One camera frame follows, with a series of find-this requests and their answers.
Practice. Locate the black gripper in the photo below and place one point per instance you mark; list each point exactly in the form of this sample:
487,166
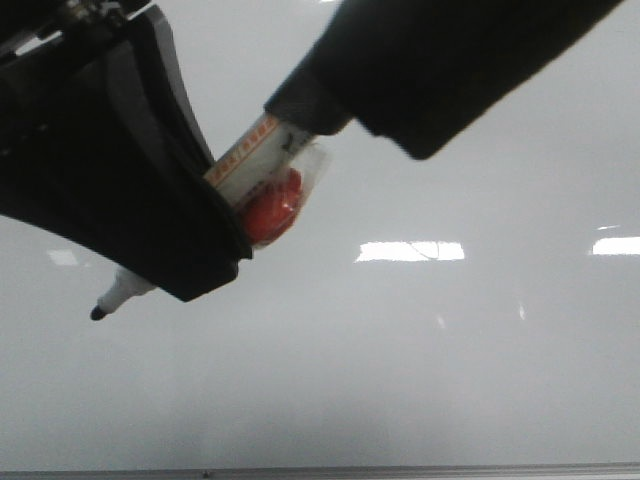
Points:
154,48

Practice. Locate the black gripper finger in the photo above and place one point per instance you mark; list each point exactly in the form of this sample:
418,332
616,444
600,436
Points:
87,153

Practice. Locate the white black whiteboard marker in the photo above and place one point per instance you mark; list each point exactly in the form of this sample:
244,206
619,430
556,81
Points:
270,145

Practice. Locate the red ball taped to marker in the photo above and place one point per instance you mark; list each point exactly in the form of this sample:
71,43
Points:
270,213

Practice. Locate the white whiteboard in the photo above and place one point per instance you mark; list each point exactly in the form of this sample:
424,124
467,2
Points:
479,307

